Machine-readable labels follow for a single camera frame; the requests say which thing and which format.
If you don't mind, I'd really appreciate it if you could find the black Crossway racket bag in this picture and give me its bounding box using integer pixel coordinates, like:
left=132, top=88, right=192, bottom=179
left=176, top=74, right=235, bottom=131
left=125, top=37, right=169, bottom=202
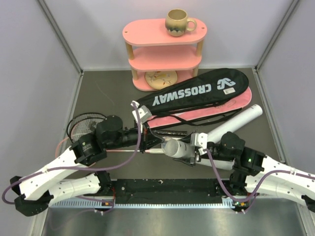
left=136, top=68, right=249, bottom=117

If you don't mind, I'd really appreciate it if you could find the beige ceramic mug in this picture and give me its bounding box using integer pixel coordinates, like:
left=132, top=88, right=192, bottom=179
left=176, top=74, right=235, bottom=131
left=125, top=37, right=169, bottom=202
left=165, top=9, right=197, bottom=37

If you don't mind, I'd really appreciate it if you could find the black badminton racket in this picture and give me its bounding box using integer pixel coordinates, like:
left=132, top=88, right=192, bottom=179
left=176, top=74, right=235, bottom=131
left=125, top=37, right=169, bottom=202
left=66, top=113, right=188, bottom=149

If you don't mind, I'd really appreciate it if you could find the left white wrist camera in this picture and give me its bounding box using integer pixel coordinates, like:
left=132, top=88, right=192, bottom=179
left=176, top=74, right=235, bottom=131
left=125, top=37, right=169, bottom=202
left=130, top=101, right=152, bottom=123

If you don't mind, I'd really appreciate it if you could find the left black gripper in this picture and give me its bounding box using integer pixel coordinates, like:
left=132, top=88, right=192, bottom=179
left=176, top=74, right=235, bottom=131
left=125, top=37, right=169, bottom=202
left=105, top=121, right=165, bottom=154

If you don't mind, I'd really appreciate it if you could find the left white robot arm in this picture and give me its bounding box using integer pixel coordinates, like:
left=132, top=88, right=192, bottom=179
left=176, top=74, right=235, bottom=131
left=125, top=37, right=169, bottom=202
left=10, top=116, right=164, bottom=216

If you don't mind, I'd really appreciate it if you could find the white shuttlecock tube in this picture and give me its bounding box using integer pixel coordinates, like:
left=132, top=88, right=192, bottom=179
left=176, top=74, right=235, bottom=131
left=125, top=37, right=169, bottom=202
left=207, top=104, right=263, bottom=143
left=164, top=139, right=234, bottom=172

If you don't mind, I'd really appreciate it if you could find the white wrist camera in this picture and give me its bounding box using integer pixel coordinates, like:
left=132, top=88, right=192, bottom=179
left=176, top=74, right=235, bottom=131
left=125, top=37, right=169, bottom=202
left=130, top=101, right=152, bottom=123
left=190, top=133, right=208, bottom=155

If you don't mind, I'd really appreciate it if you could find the pink racket bag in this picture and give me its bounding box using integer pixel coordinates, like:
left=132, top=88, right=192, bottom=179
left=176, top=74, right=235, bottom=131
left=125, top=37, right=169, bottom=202
left=148, top=88, right=252, bottom=128

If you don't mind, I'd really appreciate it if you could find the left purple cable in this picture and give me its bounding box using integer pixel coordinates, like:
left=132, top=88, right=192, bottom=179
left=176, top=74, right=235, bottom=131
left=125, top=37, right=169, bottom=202
left=1, top=102, right=143, bottom=214

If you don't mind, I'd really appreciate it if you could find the pink three-tier shelf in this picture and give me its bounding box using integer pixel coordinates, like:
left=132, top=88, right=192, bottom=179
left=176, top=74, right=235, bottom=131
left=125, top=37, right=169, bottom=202
left=122, top=18, right=207, bottom=91

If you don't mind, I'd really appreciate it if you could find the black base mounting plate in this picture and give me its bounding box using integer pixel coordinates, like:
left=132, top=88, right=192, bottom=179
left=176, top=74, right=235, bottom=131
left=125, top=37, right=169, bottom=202
left=83, top=178, right=244, bottom=204

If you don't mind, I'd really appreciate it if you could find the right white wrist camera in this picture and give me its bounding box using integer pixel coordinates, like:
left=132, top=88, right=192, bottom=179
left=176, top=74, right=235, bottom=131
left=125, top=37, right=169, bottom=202
left=190, top=133, right=208, bottom=155

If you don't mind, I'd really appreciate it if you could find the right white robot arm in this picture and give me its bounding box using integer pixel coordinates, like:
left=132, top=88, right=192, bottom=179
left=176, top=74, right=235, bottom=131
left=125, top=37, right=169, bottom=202
left=164, top=131, right=315, bottom=212

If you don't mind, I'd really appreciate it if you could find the pink badminton racket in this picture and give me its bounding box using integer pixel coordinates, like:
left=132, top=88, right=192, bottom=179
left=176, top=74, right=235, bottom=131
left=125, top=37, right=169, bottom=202
left=55, top=138, right=164, bottom=158

